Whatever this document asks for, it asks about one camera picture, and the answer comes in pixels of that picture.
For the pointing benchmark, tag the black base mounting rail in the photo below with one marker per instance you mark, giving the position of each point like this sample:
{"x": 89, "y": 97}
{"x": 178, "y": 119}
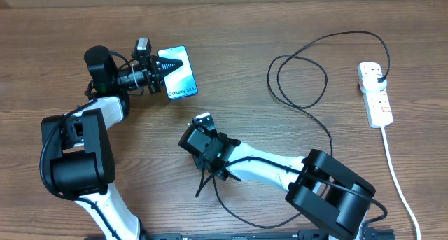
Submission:
{"x": 369, "y": 234}

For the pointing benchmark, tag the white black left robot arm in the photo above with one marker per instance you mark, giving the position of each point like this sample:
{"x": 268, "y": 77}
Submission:
{"x": 77, "y": 162}

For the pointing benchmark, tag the white power strip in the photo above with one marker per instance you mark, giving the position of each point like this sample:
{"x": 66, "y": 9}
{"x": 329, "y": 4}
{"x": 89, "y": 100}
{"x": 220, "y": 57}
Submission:
{"x": 377, "y": 104}

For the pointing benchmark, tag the blue Galaxy smartphone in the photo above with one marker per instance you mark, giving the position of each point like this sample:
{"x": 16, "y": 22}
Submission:
{"x": 181, "y": 82}

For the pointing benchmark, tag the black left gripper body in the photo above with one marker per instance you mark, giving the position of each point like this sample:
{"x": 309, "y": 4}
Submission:
{"x": 147, "y": 74}

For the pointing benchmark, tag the white charger plug adapter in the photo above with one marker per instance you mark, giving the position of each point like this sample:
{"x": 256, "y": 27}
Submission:
{"x": 372, "y": 83}

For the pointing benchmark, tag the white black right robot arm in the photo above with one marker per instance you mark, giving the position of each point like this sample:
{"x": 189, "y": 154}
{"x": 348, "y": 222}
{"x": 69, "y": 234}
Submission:
{"x": 322, "y": 189}

